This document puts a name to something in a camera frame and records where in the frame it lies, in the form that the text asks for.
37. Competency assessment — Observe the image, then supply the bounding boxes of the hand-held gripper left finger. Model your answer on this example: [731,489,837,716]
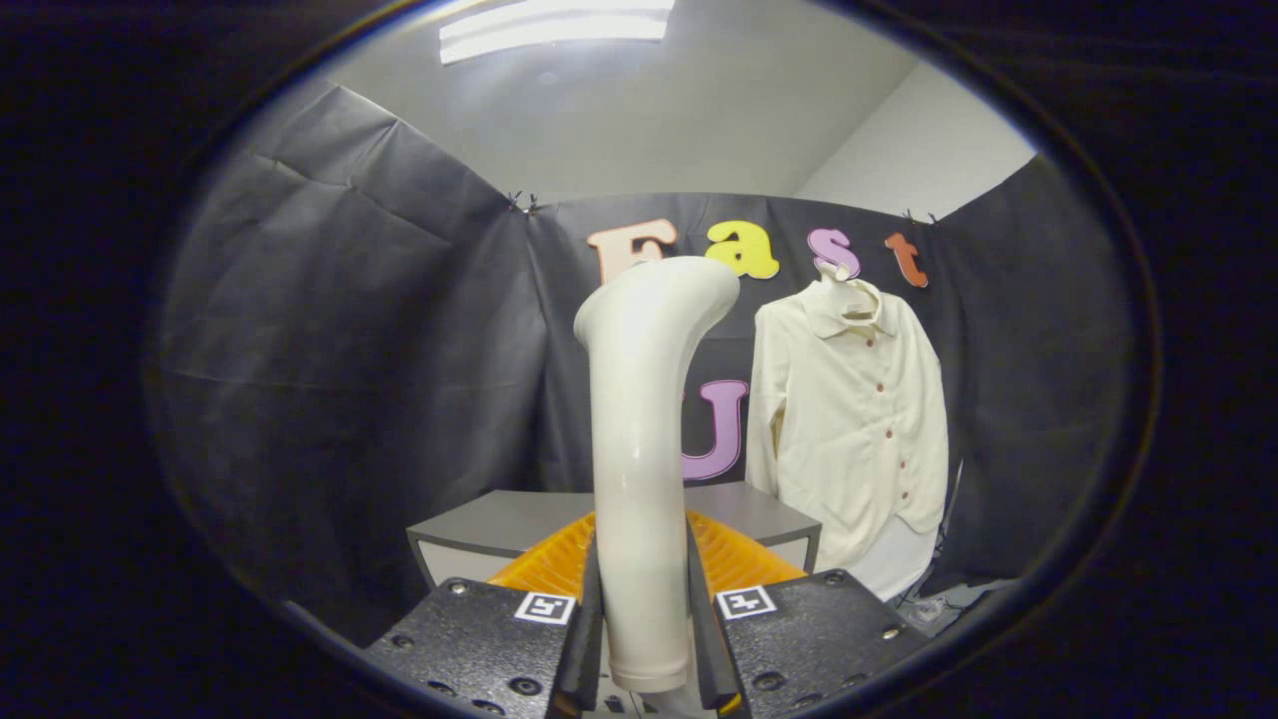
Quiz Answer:
[364,511,603,719]

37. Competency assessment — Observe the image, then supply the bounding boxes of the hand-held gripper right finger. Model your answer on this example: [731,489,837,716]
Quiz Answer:
[681,509,935,718]

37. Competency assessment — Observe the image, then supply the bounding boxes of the grey cabinet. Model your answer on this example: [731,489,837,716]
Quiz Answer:
[406,482,823,718]

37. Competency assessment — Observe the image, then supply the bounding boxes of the white plastic hanger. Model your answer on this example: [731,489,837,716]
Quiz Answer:
[814,261,882,323]

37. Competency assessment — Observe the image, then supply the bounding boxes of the cream button-up shirt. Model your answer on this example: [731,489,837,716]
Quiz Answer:
[744,278,950,572]

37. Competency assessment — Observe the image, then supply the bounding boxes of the ceiling light panel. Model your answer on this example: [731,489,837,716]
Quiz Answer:
[439,0,675,66]

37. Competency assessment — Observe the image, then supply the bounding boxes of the black backdrop cloth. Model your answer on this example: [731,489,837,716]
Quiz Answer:
[150,80,1139,645]

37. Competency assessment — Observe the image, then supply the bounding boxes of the white garment steamer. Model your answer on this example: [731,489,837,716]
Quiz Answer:
[573,256,742,695]

